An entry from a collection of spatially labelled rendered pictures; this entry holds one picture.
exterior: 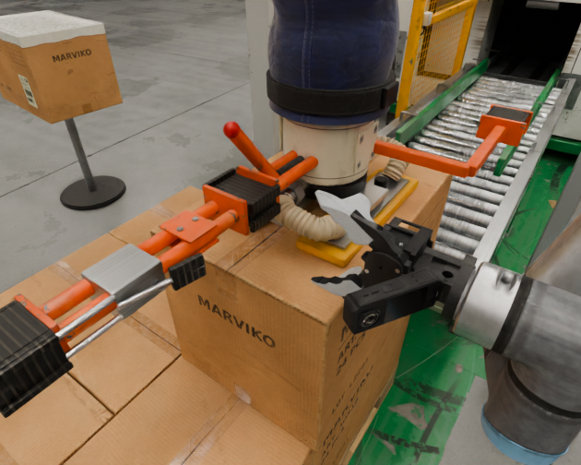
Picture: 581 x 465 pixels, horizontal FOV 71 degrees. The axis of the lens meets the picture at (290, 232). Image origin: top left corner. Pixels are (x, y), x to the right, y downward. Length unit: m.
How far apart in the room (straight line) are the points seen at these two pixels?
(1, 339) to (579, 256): 0.62
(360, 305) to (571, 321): 0.20
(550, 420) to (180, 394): 0.76
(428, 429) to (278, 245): 1.08
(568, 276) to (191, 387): 0.80
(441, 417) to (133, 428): 1.08
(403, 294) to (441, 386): 1.31
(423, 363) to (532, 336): 1.35
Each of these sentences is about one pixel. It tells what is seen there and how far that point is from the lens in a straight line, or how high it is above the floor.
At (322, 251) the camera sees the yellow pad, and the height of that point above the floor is 0.96.
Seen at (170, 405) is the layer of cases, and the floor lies 0.54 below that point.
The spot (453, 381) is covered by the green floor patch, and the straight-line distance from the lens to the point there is 1.79.
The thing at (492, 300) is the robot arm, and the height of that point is 1.11.
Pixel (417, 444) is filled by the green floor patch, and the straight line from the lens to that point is 1.62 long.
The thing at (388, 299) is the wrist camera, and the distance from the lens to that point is 0.46.
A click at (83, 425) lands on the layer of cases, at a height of 0.54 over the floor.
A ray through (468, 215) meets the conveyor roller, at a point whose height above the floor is 0.54.
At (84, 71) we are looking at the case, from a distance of 2.43.
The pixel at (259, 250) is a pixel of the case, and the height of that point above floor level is 0.95.
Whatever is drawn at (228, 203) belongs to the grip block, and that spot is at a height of 1.09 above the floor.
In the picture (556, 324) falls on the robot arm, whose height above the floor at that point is 1.11.
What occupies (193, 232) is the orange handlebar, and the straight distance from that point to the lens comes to 0.55.
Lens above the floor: 1.42
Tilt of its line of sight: 37 degrees down
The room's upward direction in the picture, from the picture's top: straight up
